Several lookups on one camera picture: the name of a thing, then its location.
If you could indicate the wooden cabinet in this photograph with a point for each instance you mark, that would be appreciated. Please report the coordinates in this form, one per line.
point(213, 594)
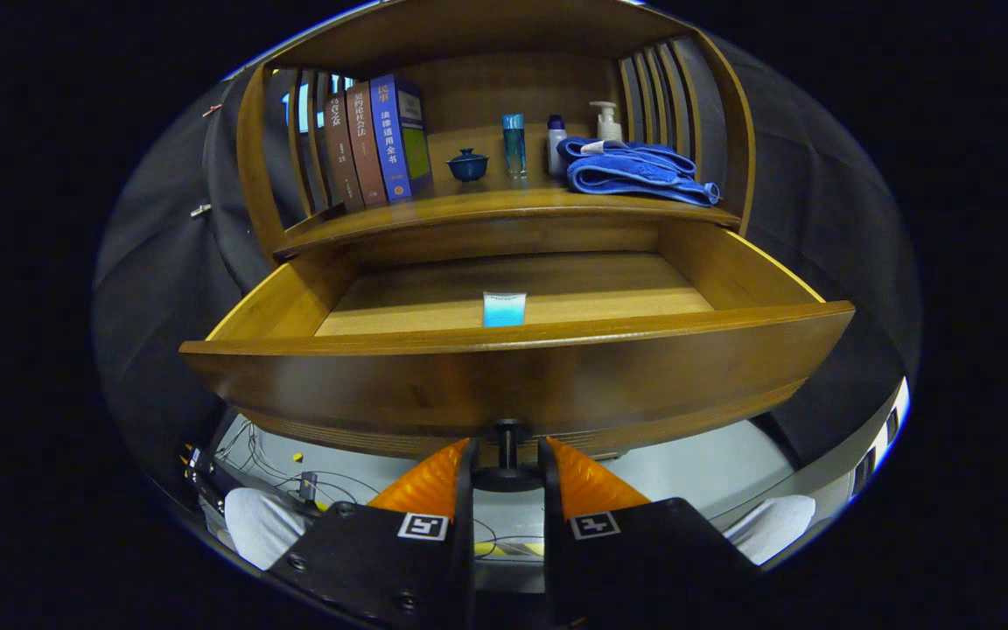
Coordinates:
point(513, 79)

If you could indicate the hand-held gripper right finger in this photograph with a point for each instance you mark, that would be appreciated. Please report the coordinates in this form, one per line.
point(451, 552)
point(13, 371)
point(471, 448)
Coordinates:
point(549, 525)

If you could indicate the light blue tube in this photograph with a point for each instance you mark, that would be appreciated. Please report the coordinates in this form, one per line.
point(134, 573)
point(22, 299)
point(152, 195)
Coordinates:
point(504, 311)

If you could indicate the black backdrop cloth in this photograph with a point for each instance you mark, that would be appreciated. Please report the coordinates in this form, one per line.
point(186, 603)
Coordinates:
point(154, 262)

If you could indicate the dark brown book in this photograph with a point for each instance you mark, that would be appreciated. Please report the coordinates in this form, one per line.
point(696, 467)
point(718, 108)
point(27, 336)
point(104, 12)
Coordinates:
point(342, 149)

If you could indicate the thick blue book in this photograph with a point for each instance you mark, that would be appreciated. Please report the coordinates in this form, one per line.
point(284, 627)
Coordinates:
point(395, 140)

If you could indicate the wooden countertop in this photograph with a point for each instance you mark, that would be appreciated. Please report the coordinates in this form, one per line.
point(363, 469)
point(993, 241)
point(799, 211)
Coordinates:
point(504, 197)

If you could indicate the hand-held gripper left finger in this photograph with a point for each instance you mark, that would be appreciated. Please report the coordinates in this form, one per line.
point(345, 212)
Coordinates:
point(466, 525)

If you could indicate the reddish brown book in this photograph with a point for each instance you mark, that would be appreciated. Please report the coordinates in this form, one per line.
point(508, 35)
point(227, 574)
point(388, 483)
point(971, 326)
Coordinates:
point(367, 144)

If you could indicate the folded blue towel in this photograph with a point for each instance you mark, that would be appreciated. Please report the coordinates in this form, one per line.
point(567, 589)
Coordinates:
point(635, 171)

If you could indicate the yellow black floor tape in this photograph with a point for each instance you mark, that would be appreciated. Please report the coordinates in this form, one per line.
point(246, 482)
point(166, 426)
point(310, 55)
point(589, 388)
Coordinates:
point(508, 549)

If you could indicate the wooden drawer with black knob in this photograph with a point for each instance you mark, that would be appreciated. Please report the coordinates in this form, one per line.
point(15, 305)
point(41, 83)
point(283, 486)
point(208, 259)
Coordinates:
point(513, 385)

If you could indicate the teal bottle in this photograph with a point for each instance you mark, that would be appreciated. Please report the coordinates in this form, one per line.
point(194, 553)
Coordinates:
point(514, 147)

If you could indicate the small blue lidded bowl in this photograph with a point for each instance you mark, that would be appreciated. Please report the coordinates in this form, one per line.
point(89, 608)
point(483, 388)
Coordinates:
point(467, 166)

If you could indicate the white pump bottle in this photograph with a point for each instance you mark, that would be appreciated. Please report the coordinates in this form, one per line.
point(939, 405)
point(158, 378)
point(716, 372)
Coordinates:
point(608, 124)

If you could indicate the white bottle with blue cap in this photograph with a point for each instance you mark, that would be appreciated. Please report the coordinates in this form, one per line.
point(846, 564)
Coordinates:
point(556, 149)

